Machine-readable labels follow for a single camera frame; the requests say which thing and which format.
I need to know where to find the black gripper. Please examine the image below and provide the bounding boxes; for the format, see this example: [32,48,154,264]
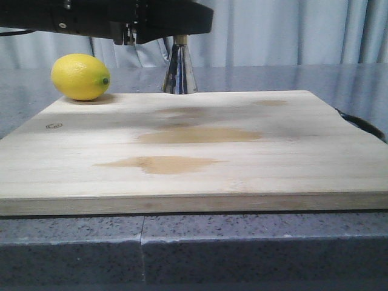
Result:
[1,0,141,45]

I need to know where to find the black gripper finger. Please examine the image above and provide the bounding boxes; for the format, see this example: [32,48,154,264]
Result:
[136,1,213,44]

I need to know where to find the steel double jigger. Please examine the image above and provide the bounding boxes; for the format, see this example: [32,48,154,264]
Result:
[162,35,198,95]

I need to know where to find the yellow lemon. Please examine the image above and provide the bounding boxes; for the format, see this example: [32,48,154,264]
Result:
[50,53,110,101]

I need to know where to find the grey curtain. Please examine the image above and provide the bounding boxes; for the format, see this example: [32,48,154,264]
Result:
[1,1,387,69]

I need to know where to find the light wooden cutting board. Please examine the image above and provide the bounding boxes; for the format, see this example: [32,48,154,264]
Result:
[1,91,387,216]

